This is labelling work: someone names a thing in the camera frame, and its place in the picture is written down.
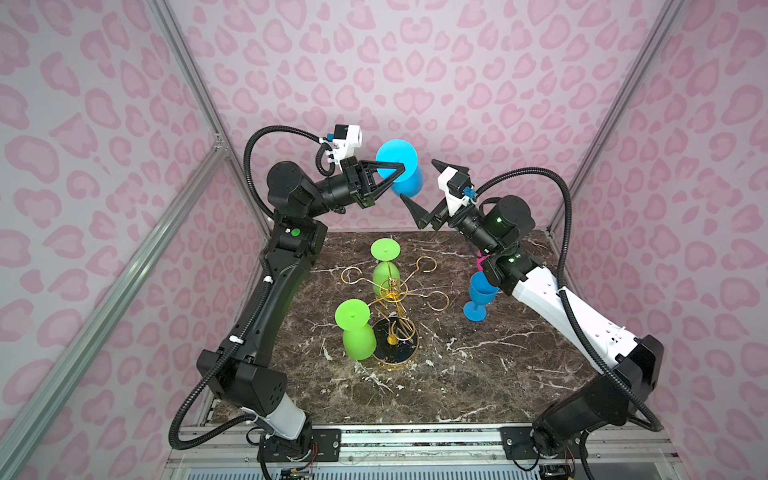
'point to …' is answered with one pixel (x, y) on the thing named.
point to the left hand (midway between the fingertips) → (404, 168)
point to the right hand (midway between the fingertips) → (422, 174)
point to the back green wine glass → (384, 250)
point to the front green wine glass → (359, 338)
